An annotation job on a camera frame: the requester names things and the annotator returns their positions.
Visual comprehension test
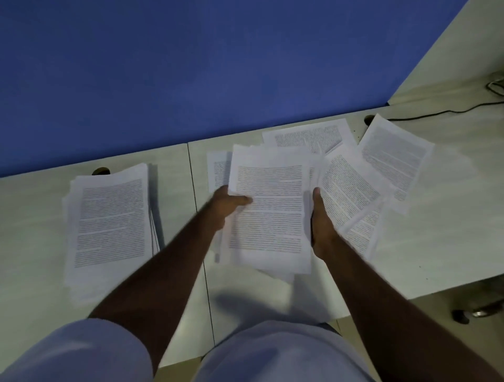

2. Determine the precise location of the beige partition panel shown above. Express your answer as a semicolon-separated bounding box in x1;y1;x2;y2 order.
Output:
388;0;504;106

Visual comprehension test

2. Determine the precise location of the white shirt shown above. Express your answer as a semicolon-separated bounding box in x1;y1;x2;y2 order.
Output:
0;318;376;382

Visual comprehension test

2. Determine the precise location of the loose printed paper sheet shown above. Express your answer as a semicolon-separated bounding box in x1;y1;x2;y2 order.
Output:
320;145;390;237
340;197;391;261
358;114;436;215
262;118;357;156
206;151;234;193

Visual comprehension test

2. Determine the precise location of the office chair base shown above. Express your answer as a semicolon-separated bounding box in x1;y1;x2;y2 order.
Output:
451;298;504;326

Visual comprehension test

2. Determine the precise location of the blue partition panel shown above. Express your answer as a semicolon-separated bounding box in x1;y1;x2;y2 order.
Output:
0;0;470;178

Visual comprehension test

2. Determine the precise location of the person's right forearm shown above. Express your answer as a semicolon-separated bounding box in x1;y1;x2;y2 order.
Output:
315;236;504;382

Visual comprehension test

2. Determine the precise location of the person's right hand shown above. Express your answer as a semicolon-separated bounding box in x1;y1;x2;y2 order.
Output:
311;187;344;259

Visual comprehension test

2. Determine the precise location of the person's left hand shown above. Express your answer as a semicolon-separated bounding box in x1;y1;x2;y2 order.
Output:
204;185;253;237

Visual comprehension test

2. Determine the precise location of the person's left forearm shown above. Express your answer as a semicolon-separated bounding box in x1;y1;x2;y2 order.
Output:
88;210;227;375

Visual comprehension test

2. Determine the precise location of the sheaf of printed sheets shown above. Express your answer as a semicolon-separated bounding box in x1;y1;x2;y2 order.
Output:
218;144;327;277

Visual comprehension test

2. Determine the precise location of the stack of printed papers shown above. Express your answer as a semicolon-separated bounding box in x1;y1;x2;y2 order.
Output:
62;163;161;304

